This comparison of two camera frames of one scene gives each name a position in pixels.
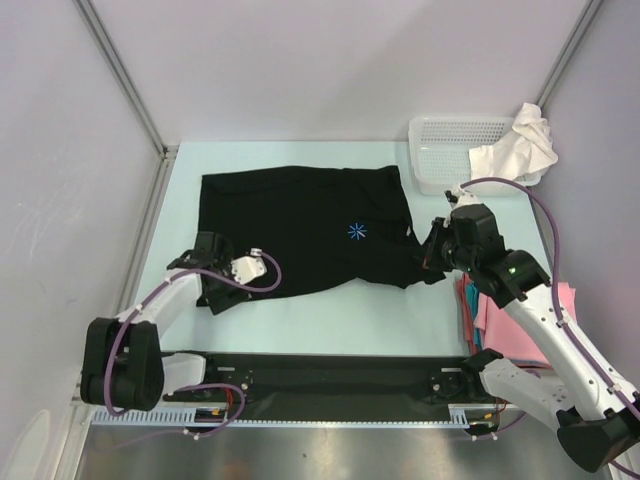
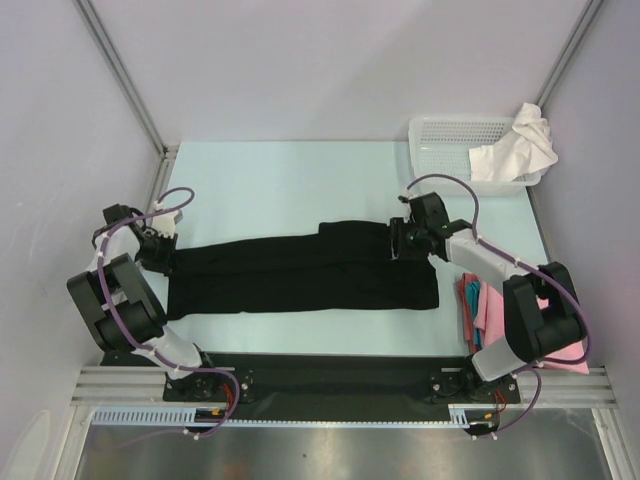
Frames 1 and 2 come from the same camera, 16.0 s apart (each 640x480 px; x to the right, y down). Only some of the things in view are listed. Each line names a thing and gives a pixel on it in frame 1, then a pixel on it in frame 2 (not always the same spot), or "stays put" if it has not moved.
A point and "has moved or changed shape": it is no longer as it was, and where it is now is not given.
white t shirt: x=520 y=154 stays put
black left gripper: x=218 y=301 -> x=168 y=260
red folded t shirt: x=461 y=285 stays put
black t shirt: x=327 y=227 has moved or changed shape
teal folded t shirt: x=473 y=297 stays put
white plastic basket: x=440 y=152 stays put
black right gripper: x=431 y=259 -> x=397 y=229
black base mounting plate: x=334 y=382 stays put
